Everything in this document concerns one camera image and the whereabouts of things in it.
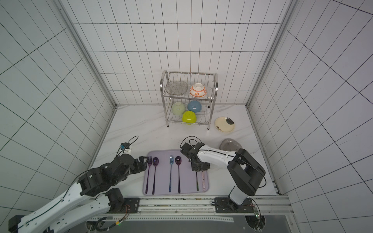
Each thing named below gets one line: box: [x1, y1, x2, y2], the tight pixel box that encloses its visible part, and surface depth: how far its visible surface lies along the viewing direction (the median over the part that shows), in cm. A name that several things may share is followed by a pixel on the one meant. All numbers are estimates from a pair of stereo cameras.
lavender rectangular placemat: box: [142, 149, 210, 196], surface depth 83 cm
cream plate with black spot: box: [214, 116, 236, 133], surface depth 109 cm
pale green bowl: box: [171, 101, 186, 116], surface depth 109 cm
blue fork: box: [169, 154, 174, 193], surface depth 89 cm
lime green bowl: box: [182, 110, 197, 125], surface depth 104 cm
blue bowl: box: [187, 100, 203, 113], surface depth 112 cm
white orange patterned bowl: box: [189, 82, 207, 98], surface depth 87 cm
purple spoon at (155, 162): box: [152, 156, 159, 195], surface depth 87 cm
